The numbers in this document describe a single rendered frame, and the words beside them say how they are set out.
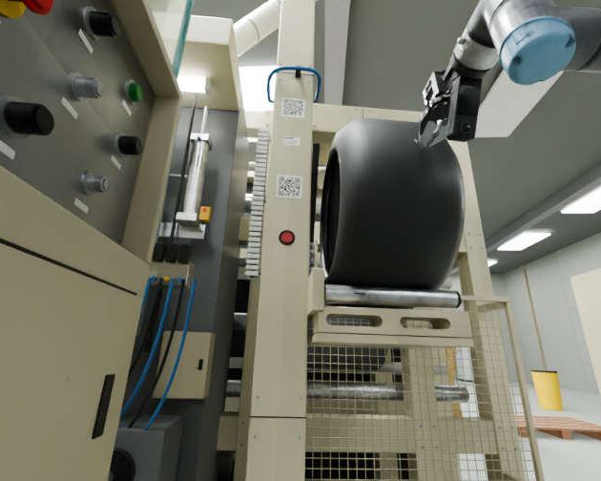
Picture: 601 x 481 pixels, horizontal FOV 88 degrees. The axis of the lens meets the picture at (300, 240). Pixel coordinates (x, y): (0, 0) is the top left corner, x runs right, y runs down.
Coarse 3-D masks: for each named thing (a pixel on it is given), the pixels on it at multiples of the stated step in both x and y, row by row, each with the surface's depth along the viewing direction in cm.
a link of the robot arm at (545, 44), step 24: (528, 0) 41; (552, 0) 42; (504, 24) 43; (528, 24) 40; (552, 24) 39; (576, 24) 40; (600, 24) 40; (504, 48) 43; (528, 48) 39; (552, 48) 39; (576, 48) 41; (528, 72) 42; (552, 72) 42
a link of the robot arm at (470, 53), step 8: (464, 32) 53; (464, 40) 53; (472, 40) 51; (456, 48) 55; (464, 48) 53; (472, 48) 52; (480, 48) 51; (488, 48) 51; (456, 56) 55; (464, 56) 54; (472, 56) 53; (480, 56) 52; (488, 56) 52; (496, 56) 53; (464, 64) 55; (472, 64) 54; (480, 64) 53; (488, 64) 54
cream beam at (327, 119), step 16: (320, 112) 134; (336, 112) 135; (352, 112) 136; (368, 112) 136; (384, 112) 137; (400, 112) 137; (416, 112) 138; (320, 128) 131; (336, 128) 132; (320, 144) 139; (320, 160) 151
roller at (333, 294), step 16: (336, 288) 75; (352, 288) 76; (368, 288) 76; (384, 288) 77; (400, 288) 77; (416, 288) 78; (384, 304) 76; (400, 304) 76; (416, 304) 76; (432, 304) 76; (448, 304) 77
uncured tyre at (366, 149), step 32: (352, 128) 84; (384, 128) 80; (416, 128) 81; (352, 160) 76; (384, 160) 73; (416, 160) 74; (448, 160) 75; (352, 192) 74; (384, 192) 71; (416, 192) 72; (448, 192) 72; (320, 224) 119; (352, 224) 74; (384, 224) 71; (416, 224) 72; (448, 224) 72; (352, 256) 76; (384, 256) 73; (416, 256) 74; (448, 256) 75
